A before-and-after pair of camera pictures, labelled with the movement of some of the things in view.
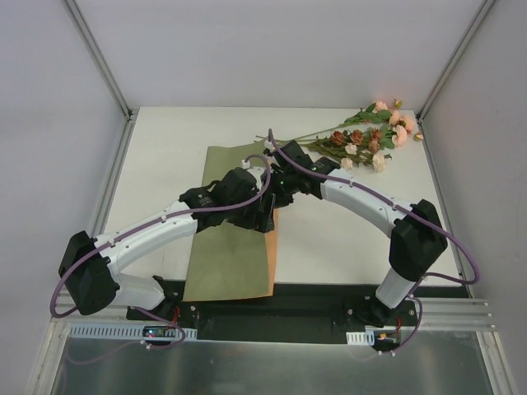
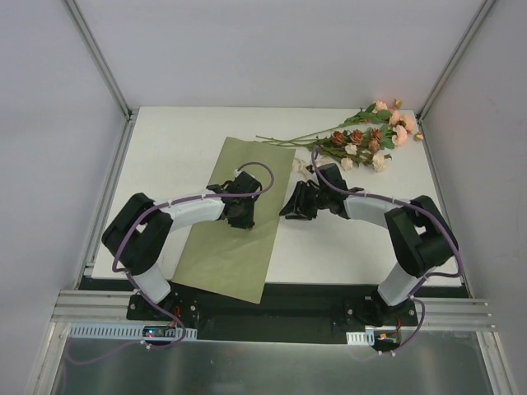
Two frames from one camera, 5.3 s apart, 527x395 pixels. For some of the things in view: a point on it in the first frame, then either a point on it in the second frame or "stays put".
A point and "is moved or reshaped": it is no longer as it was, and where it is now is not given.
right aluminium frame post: x=484 y=8 stays put
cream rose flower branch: x=349 y=155 stays put
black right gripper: x=282 y=160 to x=305 y=200
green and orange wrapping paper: x=227 y=260 is moved or reshaped
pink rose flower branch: x=394 y=124 stays put
